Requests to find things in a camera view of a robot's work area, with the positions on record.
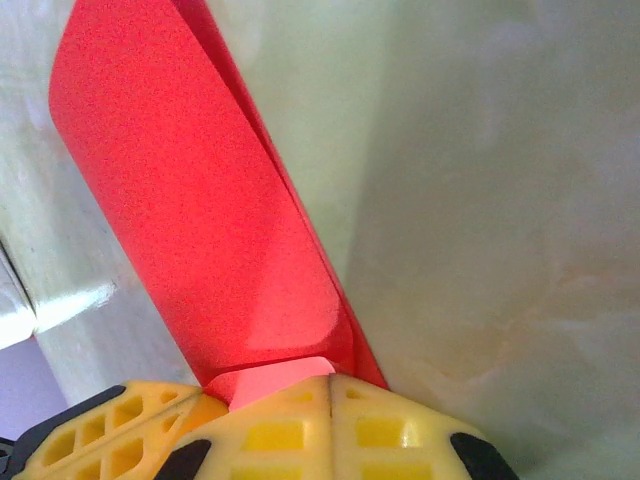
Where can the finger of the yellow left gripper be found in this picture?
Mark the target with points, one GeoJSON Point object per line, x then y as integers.
{"type": "Point", "coordinates": [207, 412]}
{"type": "Point", "coordinates": [115, 430]}

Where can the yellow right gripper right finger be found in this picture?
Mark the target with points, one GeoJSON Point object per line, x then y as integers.
{"type": "Point", "coordinates": [390, 440]}

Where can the red paper sheet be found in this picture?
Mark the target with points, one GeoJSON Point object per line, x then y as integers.
{"type": "Point", "coordinates": [190, 200]}

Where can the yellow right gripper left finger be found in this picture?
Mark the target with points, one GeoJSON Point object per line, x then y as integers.
{"type": "Point", "coordinates": [270, 440]}

